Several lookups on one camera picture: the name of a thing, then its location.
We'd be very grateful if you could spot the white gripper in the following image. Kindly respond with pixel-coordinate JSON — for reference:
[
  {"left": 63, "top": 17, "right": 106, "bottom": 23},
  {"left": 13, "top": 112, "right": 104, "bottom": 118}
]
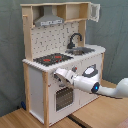
[{"left": 55, "top": 68, "right": 76, "bottom": 85}]

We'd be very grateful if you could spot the white toy oven door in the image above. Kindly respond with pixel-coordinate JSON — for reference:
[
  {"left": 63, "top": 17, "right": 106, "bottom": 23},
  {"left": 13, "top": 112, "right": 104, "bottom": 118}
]
[{"left": 49, "top": 79, "right": 81, "bottom": 116}]

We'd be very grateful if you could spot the white toy microwave door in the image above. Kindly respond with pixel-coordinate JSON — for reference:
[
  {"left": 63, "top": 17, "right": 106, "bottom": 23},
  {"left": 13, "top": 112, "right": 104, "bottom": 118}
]
[{"left": 89, "top": 3, "right": 100, "bottom": 22}]

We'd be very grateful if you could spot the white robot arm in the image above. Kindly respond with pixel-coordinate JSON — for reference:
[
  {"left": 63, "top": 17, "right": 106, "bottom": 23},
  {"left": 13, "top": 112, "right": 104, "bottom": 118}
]
[{"left": 55, "top": 66, "right": 128, "bottom": 99}]

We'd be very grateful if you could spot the wooden toy kitchen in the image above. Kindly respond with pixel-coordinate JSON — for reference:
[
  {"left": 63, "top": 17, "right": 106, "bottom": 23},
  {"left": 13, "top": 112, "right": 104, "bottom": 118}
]
[{"left": 22, "top": 2, "right": 105, "bottom": 128}]

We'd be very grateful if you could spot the black toy stovetop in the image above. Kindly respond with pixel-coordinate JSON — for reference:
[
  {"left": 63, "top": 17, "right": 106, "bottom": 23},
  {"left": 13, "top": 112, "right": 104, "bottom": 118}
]
[{"left": 34, "top": 53, "right": 70, "bottom": 66}]

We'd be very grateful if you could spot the grey toy sink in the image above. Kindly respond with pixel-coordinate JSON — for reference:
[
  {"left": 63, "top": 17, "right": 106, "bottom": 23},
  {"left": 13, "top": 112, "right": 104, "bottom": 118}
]
[{"left": 65, "top": 47, "right": 95, "bottom": 55}]

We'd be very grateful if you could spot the black toy faucet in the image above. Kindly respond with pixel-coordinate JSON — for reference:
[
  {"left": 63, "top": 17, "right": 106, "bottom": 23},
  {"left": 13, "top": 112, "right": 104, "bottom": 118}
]
[{"left": 67, "top": 32, "right": 83, "bottom": 50}]

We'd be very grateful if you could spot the grey range hood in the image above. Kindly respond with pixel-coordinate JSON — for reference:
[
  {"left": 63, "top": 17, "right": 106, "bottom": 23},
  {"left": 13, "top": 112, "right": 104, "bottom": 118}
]
[{"left": 35, "top": 5, "right": 64, "bottom": 27}]

